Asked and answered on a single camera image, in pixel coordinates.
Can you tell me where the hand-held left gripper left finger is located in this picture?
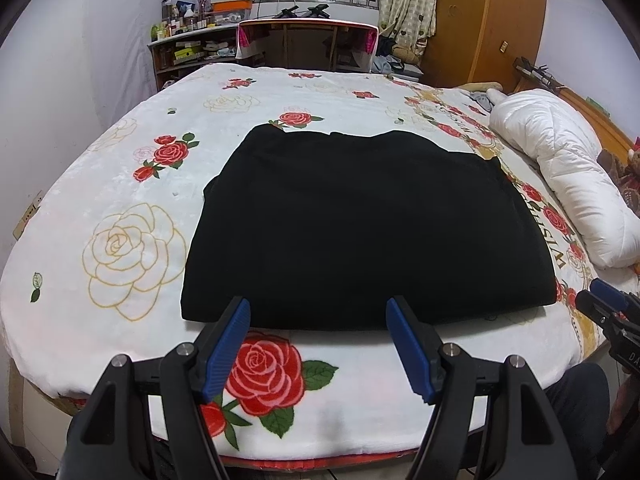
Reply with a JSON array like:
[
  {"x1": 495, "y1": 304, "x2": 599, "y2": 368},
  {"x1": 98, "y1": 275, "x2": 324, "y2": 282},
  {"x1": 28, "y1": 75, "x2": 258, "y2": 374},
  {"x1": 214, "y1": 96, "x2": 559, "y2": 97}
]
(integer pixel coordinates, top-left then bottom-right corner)
[{"x1": 65, "y1": 296, "x2": 252, "y2": 480}]

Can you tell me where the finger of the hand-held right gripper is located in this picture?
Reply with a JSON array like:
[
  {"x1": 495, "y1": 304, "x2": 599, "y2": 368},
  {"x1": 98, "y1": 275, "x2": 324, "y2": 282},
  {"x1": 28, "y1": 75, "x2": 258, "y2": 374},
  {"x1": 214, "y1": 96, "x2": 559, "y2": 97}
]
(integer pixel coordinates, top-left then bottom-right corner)
[
  {"x1": 574, "y1": 291, "x2": 640, "y2": 335},
  {"x1": 589, "y1": 278, "x2": 640, "y2": 313}
]

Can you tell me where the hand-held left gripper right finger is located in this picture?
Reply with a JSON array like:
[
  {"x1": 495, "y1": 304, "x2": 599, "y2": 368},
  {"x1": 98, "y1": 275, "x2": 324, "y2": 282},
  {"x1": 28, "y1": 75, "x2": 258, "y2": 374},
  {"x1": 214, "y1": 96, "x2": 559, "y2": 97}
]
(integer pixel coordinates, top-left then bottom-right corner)
[{"x1": 385, "y1": 295, "x2": 569, "y2": 480}]

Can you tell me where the black garment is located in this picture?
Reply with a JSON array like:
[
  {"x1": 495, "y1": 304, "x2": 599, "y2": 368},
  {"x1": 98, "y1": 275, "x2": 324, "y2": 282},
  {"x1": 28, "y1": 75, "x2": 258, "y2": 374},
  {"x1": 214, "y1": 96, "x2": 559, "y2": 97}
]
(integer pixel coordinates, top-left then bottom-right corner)
[{"x1": 180, "y1": 125, "x2": 559, "y2": 334}]

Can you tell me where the pile of clothes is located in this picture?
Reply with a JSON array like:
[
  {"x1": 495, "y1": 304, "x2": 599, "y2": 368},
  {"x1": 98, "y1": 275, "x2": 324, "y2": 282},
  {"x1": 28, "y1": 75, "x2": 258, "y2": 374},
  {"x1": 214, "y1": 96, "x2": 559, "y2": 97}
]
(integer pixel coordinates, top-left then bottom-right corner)
[{"x1": 371, "y1": 35, "x2": 426, "y2": 80}]

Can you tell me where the person's leg in dark pants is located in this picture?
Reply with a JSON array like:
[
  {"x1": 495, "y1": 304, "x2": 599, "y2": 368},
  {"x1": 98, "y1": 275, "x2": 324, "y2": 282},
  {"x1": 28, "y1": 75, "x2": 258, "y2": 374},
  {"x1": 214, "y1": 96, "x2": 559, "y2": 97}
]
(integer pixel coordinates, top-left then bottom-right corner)
[{"x1": 542, "y1": 362, "x2": 612, "y2": 467}]

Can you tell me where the brown plush toy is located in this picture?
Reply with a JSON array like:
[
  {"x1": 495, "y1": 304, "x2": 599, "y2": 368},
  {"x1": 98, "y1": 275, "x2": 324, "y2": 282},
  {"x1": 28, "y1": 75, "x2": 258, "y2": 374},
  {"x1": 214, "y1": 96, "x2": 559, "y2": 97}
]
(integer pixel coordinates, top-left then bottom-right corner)
[{"x1": 597, "y1": 140, "x2": 640, "y2": 181}]

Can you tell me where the white puffy duvet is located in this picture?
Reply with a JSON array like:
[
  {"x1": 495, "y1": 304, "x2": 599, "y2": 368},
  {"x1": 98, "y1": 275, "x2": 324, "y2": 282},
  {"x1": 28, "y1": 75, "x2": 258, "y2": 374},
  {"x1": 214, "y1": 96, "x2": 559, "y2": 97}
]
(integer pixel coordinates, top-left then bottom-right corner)
[{"x1": 488, "y1": 88, "x2": 640, "y2": 269}]

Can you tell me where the wooden headboard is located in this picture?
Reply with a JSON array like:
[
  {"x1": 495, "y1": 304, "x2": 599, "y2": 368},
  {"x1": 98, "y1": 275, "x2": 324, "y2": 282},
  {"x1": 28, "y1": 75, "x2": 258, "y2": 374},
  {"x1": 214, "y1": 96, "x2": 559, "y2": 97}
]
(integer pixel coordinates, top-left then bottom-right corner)
[{"x1": 514, "y1": 56, "x2": 640, "y2": 161}]

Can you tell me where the white rose print blanket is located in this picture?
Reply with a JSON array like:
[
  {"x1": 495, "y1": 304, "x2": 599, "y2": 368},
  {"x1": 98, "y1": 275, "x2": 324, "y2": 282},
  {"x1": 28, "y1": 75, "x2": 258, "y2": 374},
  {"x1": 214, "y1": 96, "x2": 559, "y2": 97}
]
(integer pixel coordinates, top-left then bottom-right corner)
[{"x1": 0, "y1": 62, "x2": 603, "y2": 458}]

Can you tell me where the beige pillow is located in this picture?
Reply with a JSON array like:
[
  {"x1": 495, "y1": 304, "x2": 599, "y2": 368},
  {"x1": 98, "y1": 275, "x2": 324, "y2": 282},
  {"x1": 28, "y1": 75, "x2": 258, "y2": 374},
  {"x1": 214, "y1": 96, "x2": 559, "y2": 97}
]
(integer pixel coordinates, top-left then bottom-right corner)
[{"x1": 457, "y1": 80, "x2": 507, "y2": 107}]

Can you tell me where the wooden wardrobe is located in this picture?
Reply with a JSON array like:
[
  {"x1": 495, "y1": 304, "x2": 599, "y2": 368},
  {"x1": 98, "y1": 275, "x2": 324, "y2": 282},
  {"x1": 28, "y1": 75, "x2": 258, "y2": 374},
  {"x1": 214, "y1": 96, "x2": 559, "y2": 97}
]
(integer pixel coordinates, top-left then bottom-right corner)
[{"x1": 420, "y1": 0, "x2": 549, "y2": 93}]

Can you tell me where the cluttered wooden shelf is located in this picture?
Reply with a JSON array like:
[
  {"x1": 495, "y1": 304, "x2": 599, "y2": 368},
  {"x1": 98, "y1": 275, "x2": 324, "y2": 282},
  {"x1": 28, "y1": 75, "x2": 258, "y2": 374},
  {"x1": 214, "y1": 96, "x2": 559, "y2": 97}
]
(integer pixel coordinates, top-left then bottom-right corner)
[{"x1": 147, "y1": 25, "x2": 242, "y2": 93}]

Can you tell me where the white and pink desk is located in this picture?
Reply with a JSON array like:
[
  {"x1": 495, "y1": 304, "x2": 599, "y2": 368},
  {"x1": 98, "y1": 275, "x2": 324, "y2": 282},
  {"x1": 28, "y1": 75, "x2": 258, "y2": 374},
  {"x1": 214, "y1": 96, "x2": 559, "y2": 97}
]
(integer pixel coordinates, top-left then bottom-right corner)
[{"x1": 235, "y1": 16, "x2": 380, "y2": 74}]

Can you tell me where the heart patterned curtain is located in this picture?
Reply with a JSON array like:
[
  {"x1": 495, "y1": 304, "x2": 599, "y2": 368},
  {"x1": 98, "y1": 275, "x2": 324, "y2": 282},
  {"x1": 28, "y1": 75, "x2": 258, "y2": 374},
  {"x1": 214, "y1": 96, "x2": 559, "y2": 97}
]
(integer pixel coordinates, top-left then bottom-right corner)
[{"x1": 377, "y1": 0, "x2": 444, "y2": 55}]

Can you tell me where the orange storage box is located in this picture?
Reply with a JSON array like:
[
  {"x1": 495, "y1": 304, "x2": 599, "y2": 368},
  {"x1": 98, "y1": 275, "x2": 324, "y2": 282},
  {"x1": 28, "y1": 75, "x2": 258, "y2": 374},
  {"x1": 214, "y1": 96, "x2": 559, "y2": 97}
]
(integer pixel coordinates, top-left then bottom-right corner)
[{"x1": 210, "y1": 0, "x2": 254, "y2": 14}]

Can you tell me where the white wall socket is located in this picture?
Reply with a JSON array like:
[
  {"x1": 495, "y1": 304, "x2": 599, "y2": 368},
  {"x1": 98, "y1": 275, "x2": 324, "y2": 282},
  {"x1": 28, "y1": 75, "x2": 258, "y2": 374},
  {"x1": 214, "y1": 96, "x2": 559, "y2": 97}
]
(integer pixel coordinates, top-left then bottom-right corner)
[{"x1": 11, "y1": 189, "x2": 45, "y2": 241}]

